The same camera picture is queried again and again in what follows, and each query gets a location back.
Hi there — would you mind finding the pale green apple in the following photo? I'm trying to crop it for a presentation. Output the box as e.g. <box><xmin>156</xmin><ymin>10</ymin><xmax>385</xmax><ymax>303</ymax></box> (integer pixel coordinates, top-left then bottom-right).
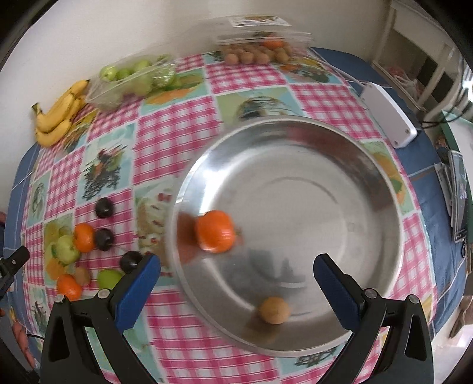
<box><xmin>55</xmin><ymin>235</ymin><xmax>81</xmax><ymax>264</ymax></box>

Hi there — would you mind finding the round steel bowl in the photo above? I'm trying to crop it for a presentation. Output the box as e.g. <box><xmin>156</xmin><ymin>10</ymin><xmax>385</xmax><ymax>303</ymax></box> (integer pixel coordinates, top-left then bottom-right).
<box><xmin>165</xmin><ymin>115</ymin><xmax>404</xmax><ymax>358</ymax></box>

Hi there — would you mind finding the pink checkered tablecloth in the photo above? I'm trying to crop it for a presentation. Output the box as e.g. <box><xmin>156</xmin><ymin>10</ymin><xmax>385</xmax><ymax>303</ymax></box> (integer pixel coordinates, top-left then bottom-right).
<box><xmin>20</xmin><ymin>46</ymin><xmax>438</xmax><ymax>384</ymax></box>

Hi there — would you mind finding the yellow banana bunch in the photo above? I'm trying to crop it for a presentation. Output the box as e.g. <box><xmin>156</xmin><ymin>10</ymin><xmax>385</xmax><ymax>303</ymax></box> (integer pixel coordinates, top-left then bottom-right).
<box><xmin>31</xmin><ymin>79</ymin><xmax>91</xmax><ymax>147</ymax></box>

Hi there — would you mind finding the black tablet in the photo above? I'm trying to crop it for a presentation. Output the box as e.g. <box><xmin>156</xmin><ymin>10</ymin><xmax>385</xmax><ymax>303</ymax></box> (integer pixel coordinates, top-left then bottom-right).
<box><xmin>448</xmin><ymin>149</ymin><xmax>471</xmax><ymax>242</ymax></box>

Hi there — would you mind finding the white plastic box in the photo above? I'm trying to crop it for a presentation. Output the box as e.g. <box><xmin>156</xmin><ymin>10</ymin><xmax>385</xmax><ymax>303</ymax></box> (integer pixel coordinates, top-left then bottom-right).
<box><xmin>360</xmin><ymin>82</ymin><xmax>418</xmax><ymax>149</ymax></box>

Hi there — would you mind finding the clear plastic container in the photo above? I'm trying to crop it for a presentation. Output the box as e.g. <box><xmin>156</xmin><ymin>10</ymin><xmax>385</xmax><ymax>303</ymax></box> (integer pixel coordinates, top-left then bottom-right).
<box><xmin>200</xmin><ymin>15</ymin><xmax>315</xmax><ymax>66</ymax></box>

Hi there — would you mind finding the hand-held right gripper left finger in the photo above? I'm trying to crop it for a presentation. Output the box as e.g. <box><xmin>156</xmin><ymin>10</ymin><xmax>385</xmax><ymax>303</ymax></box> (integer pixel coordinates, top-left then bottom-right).
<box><xmin>40</xmin><ymin>254</ymin><xmax>165</xmax><ymax>384</ymax></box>

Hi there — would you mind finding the white cable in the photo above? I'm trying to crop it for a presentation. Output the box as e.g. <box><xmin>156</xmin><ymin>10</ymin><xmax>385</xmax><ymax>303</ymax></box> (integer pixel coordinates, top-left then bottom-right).
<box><xmin>316</xmin><ymin>50</ymin><xmax>368</xmax><ymax>94</ymax></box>

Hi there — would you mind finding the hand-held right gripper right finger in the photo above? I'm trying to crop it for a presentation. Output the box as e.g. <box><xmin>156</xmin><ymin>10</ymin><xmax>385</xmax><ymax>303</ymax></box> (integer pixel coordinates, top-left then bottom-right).
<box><xmin>312</xmin><ymin>253</ymin><xmax>435</xmax><ymax>384</ymax></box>

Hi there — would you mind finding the white shelf unit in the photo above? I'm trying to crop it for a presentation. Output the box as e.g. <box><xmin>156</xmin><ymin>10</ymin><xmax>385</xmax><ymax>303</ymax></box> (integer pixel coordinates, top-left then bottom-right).
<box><xmin>371</xmin><ymin>0</ymin><xmax>473</xmax><ymax>122</ymax></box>

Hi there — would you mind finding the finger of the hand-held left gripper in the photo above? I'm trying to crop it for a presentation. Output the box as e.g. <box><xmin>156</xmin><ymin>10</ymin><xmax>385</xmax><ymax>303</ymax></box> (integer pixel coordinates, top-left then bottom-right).
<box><xmin>0</xmin><ymin>245</ymin><xmax>31</xmax><ymax>297</ymax></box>

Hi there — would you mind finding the green mango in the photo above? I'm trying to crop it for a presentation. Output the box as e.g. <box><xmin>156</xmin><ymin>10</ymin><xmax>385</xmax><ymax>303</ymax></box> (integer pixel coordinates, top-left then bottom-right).
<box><xmin>97</xmin><ymin>269</ymin><xmax>124</xmax><ymax>290</ymax></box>

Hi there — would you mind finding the clear bag of green apples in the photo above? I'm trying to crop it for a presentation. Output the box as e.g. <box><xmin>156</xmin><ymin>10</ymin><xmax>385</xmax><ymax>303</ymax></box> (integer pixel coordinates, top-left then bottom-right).
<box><xmin>89</xmin><ymin>53</ymin><xmax>178</xmax><ymax>109</ymax></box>

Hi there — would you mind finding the black cable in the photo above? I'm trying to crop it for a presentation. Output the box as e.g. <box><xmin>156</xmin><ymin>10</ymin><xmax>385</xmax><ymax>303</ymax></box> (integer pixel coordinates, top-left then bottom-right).
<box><xmin>419</xmin><ymin>107</ymin><xmax>473</xmax><ymax>129</ymax></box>

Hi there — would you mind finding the pile of brown kiwis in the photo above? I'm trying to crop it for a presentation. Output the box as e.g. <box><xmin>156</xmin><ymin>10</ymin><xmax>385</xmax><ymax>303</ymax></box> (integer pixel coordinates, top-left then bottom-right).
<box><xmin>223</xmin><ymin>42</ymin><xmax>292</xmax><ymax>66</ymax></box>

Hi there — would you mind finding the dark plum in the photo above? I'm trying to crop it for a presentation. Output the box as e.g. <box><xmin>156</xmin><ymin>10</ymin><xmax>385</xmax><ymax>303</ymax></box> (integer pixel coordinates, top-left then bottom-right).
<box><xmin>95</xmin><ymin>197</ymin><xmax>114</xmax><ymax>219</ymax></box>
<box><xmin>94</xmin><ymin>228</ymin><xmax>114</xmax><ymax>252</ymax></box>
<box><xmin>120</xmin><ymin>251</ymin><xmax>143</xmax><ymax>274</ymax></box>

